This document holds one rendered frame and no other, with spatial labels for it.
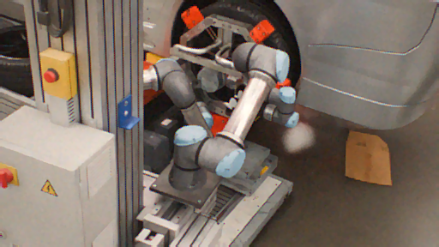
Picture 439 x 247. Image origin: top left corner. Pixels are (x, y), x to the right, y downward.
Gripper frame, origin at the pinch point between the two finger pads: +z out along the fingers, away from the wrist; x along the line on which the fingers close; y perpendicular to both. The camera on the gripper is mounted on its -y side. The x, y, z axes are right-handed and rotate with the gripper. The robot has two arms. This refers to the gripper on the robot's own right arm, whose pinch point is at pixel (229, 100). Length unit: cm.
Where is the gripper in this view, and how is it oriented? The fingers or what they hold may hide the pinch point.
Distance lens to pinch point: 267.4
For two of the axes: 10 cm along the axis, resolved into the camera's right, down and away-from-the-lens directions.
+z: -8.6, -3.3, 3.9
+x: -5.1, 5.1, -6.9
